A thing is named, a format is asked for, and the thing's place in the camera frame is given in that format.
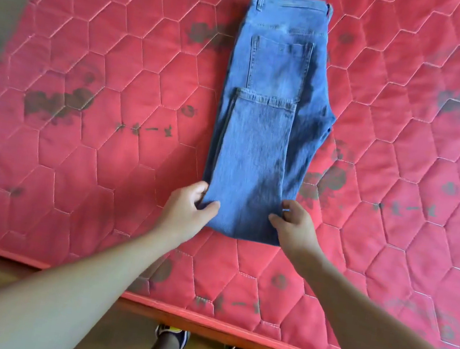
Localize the person's left hand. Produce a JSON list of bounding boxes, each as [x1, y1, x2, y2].
[[157, 176, 226, 257]]

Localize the person's right hand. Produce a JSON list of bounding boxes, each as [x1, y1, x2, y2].
[[261, 196, 332, 273]]

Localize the person's left forearm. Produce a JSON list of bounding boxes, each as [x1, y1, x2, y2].
[[0, 206, 181, 349]]

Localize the person's right forearm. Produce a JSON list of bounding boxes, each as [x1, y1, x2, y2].
[[283, 251, 460, 349]]

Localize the red quilted mattress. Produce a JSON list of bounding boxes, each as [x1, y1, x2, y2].
[[0, 0, 460, 349]]

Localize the light blue jeans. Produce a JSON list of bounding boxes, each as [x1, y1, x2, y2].
[[194, 0, 355, 253]]

